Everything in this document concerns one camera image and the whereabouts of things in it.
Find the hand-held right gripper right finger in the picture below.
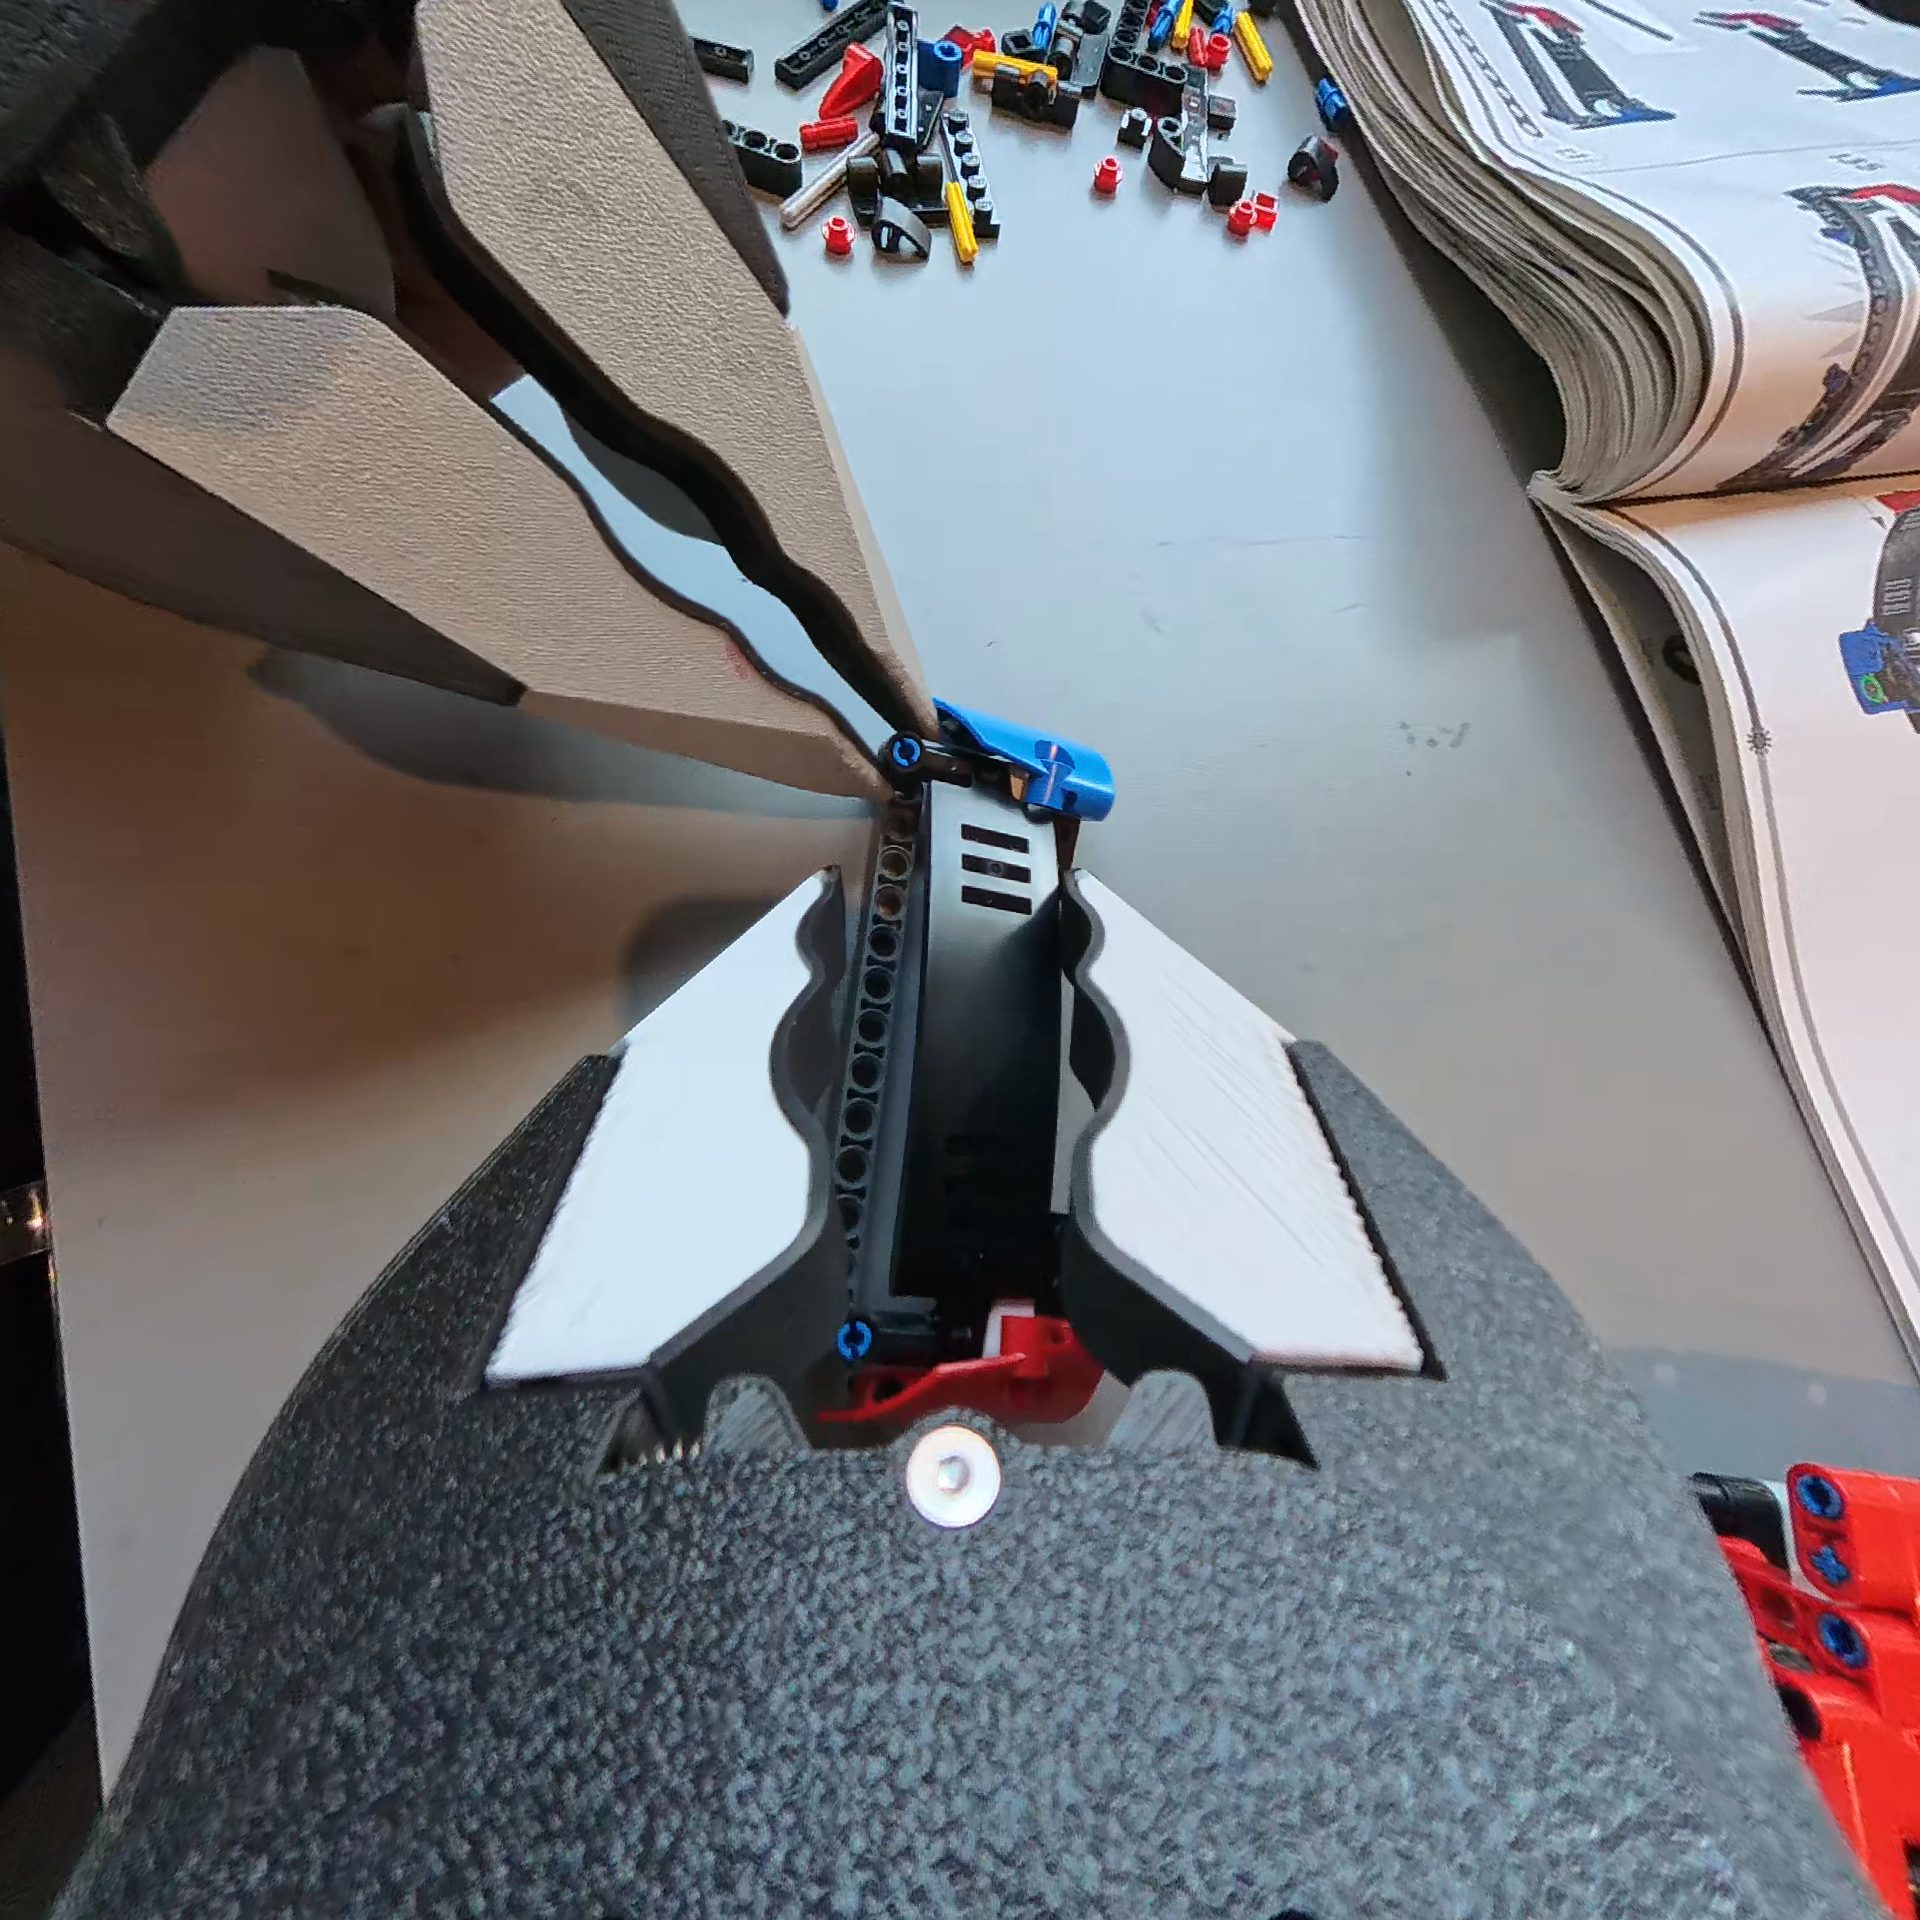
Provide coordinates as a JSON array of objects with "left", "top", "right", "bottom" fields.
[{"left": 1057, "top": 870, "right": 1429, "bottom": 1403}]

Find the long dark toy beam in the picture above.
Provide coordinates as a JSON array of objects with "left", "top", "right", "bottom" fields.
[{"left": 828, "top": 786, "right": 930, "bottom": 1360}]

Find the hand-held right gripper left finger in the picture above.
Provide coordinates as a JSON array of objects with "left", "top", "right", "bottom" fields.
[{"left": 483, "top": 870, "right": 855, "bottom": 1403}]

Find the black panel toy brick assembly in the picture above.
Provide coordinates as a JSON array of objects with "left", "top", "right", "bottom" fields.
[{"left": 816, "top": 696, "right": 1121, "bottom": 1427}]

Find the grey desk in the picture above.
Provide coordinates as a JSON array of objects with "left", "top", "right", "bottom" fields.
[{"left": 0, "top": 0, "right": 1920, "bottom": 1802}]

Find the person's left hand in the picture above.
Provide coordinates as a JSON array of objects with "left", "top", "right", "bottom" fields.
[{"left": 392, "top": 142, "right": 520, "bottom": 400}]

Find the open building instruction booklet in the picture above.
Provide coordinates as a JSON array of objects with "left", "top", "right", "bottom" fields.
[{"left": 1291, "top": 0, "right": 1920, "bottom": 1351}]

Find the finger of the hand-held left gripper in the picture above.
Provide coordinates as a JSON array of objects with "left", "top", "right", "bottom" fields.
[
  {"left": 397, "top": 0, "right": 944, "bottom": 739},
  {"left": 108, "top": 303, "right": 894, "bottom": 799}
]

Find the red blue toy brick car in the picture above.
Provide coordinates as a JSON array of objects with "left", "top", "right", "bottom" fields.
[{"left": 1693, "top": 1462, "right": 1920, "bottom": 1920}]

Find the pile of loose toy bricks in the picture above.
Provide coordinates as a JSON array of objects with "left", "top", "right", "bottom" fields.
[{"left": 691, "top": 0, "right": 1352, "bottom": 269}]

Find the light grey toy axle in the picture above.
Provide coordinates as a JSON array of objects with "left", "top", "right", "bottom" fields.
[{"left": 781, "top": 131, "right": 880, "bottom": 230}]

